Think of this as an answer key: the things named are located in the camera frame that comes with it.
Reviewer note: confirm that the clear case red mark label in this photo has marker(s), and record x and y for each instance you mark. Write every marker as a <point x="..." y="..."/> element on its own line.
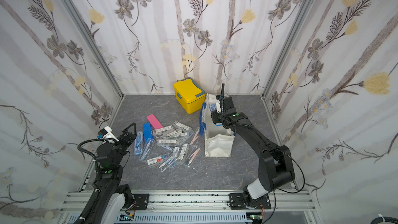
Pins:
<point x="157" y="160"/>

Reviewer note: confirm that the clear case white barcode label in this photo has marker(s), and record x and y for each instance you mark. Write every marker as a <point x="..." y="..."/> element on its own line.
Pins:
<point x="183" y="152"/>

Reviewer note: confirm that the clear case white compass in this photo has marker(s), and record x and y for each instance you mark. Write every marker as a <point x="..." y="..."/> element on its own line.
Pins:
<point x="147" y="149"/>

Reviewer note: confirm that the blue opaque plastic case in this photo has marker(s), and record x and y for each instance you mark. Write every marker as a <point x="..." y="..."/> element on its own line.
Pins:
<point x="147" y="132"/>

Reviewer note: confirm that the clear case blue label compass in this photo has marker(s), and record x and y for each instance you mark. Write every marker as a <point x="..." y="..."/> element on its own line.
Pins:
<point x="213" y="107"/>

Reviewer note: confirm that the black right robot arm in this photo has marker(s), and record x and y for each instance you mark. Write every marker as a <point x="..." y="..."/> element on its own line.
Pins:
<point x="275" y="163"/>

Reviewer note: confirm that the yellow lidded storage box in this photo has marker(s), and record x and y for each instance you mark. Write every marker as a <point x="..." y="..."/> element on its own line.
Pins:
<point x="189" y="94"/>

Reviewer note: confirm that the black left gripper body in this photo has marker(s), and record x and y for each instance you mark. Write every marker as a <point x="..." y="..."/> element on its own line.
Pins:
<point x="119" y="152"/>

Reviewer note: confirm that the white canvas bag blue handles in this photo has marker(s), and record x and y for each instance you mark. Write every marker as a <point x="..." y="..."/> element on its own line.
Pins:
<point x="218" y="140"/>

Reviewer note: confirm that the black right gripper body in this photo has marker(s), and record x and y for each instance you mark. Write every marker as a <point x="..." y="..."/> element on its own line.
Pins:
<point x="227" y="104"/>

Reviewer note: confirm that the pink plastic case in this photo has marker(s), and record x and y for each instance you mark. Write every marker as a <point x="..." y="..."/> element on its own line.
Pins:
<point x="152" y="119"/>

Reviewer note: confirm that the clear case pink compass upper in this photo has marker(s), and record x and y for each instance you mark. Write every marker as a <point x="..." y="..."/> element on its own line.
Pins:
<point x="195" y="137"/>

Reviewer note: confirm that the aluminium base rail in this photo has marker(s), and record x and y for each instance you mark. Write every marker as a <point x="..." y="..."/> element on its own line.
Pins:
<point x="212" y="207"/>

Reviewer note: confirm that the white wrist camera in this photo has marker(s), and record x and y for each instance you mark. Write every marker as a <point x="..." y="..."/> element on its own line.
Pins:
<point x="106" y="134"/>
<point x="218" y="106"/>

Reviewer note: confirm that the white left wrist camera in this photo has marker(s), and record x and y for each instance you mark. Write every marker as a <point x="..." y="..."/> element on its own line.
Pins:
<point x="106" y="134"/>

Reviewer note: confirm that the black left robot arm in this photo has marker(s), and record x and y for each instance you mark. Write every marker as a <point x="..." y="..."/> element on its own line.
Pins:
<point x="108" y="196"/>

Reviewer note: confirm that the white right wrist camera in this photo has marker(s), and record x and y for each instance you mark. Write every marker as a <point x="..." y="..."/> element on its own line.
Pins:
<point x="218" y="106"/>

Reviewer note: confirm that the clear case label top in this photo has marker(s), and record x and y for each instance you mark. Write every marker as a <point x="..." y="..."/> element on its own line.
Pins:
<point x="161" y="131"/>

